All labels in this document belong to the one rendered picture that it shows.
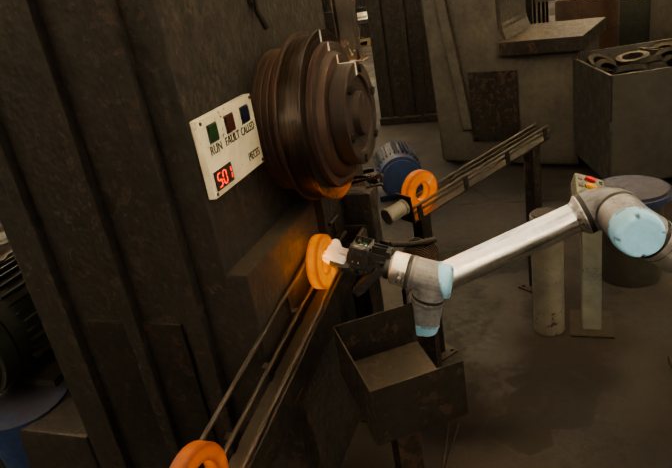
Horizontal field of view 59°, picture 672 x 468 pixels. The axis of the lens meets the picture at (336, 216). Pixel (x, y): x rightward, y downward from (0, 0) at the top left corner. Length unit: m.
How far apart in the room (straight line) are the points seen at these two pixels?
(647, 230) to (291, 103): 0.91
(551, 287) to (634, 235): 0.91
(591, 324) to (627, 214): 1.08
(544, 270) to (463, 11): 2.33
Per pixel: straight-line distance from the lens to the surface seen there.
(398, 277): 1.58
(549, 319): 2.55
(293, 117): 1.49
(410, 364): 1.47
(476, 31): 4.30
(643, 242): 1.62
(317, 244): 1.62
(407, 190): 2.12
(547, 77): 4.22
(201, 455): 1.18
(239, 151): 1.46
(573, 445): 2.14
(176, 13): 1.35
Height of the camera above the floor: 1.48
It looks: 22 degrees down
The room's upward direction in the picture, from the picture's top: 10 degrees counter-clockwise
